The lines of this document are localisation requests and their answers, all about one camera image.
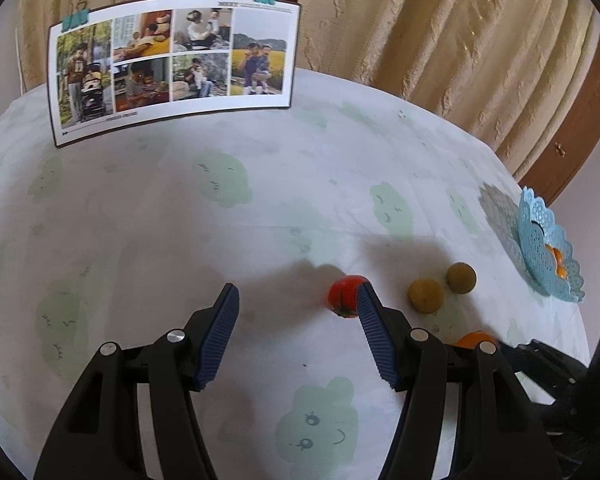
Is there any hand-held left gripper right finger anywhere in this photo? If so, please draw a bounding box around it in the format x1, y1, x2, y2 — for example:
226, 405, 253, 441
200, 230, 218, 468
356, 282, 564, 480

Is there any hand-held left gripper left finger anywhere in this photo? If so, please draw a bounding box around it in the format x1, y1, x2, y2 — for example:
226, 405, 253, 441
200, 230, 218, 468
33, 282, 241, 480

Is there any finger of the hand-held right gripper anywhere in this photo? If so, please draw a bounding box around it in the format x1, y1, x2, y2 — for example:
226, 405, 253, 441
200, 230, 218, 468
500, 340, 592, 406

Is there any red tomato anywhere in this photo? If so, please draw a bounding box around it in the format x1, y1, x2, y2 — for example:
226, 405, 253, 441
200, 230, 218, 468
328, 275, 368, 319

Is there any orange mandarin with stem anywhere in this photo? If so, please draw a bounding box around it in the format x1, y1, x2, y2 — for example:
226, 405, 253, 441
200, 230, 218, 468
454, 330, 501, 351

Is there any smooth orange mandarin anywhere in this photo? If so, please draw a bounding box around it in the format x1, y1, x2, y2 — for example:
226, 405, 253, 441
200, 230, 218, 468
546, 245, 567, 279

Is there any light blue lace basket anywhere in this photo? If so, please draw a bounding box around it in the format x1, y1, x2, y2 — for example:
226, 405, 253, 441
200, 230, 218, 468
517, 186, 586, 304

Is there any small brown longan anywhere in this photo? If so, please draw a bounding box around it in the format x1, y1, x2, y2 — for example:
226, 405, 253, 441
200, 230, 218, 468
446, 262, 478, 294
407, 278, 446, 315

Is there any white printed tablecloth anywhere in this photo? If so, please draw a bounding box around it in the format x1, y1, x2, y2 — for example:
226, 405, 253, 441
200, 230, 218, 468
0, 67, 594, 480

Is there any brown wooden cabinet door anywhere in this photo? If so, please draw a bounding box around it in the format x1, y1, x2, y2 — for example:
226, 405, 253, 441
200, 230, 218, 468
516, 30, 600, 207

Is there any photo collage card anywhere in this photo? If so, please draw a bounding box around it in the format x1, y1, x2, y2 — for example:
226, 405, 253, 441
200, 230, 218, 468
47, 0, 301, 149

